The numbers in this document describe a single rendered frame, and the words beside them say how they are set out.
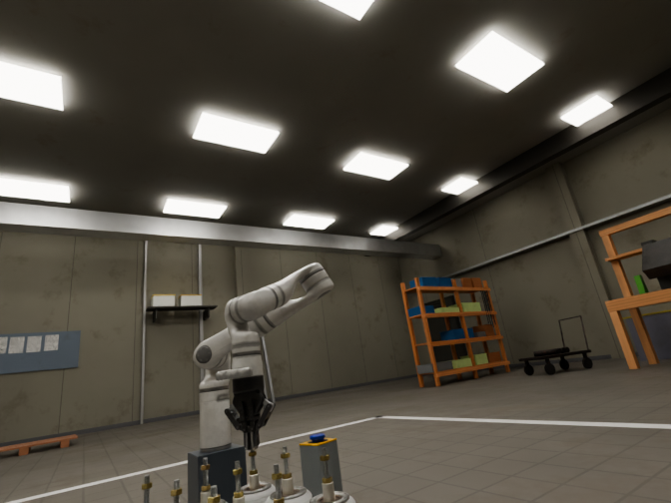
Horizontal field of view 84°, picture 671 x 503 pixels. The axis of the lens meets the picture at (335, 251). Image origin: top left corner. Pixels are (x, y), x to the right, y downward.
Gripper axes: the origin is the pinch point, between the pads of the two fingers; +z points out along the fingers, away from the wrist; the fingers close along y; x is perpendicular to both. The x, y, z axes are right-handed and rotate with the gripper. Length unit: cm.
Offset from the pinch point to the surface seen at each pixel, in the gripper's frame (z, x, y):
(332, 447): 5.4, -13.5, -14.9
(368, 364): -20, -1042, 201
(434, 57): -399, -354, -108
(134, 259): -316, -568, 603
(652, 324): -17, -634, -352
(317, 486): 12.9, -9.9, -11.2
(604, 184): -313, -773, -422
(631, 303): -46, -503, -283
